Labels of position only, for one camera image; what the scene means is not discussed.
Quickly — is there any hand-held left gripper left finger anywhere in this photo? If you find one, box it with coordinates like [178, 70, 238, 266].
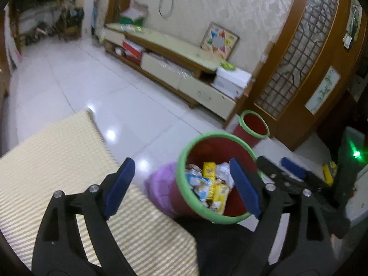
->
[32, 157, 137, 276]

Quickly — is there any open cardboard box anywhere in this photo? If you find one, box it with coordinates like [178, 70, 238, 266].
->
[119, 1, 150, 25]

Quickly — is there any purple plastic bag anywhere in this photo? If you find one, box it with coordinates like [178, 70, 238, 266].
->
[144, 162, 179, 216]

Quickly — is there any yellow checkered tablecloth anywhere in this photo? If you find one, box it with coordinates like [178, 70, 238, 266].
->
[0, 110, 199, 276]

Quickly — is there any small wall picture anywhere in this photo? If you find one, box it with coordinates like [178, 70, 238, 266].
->
[342, 0, 363, 49]

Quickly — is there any long television cable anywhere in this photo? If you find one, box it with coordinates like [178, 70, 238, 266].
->
[159, 0, 176, 18]

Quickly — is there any star checkers board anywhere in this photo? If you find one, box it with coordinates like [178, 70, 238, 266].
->
[200, 21, 240, 59]

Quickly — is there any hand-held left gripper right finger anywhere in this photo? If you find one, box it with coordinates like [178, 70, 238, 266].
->
[229, 158, 337, 276]

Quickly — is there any cream wooden television cabinet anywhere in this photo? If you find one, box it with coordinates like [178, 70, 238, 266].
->
[102, 22, 253, 121]

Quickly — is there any wooden chair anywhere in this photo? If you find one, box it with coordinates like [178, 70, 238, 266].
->
[56, 0, 85, 42]

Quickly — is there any silver wrapper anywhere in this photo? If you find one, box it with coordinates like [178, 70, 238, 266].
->
[216, 162, 235, 187]

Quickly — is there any blue white wrapper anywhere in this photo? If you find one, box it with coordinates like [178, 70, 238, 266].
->
[187, 175, 213, 200]

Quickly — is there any wooden lattice door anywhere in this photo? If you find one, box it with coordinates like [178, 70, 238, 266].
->
[253, 0, 354, 150]

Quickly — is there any bamboo picture panel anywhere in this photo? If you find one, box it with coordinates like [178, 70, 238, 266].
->
[305, 66, 341, 114]

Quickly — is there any white standing air conditioner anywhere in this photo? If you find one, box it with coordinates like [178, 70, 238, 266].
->
[77, 0, 97, 35]

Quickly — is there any yellow cartoon packet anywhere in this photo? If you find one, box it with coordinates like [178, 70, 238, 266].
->
[211, 178, 230, 213]

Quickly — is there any red bin with green rim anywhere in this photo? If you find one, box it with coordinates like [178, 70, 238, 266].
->
[232, 110, 271, 147]
[177, 132, 261, 225]

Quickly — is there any yellow printed box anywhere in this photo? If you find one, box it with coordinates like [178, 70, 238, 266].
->
[203, 162, 217, 179]

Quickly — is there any red flat box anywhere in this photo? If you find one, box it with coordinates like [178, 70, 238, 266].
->
[122, 40, 144, 61]

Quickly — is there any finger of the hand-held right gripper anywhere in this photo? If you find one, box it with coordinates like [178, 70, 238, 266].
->
[257, 156, 291, 186]
[281, 157, 308, 179]

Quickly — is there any white box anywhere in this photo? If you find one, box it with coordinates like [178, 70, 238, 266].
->
[213, 66, 252, 98]

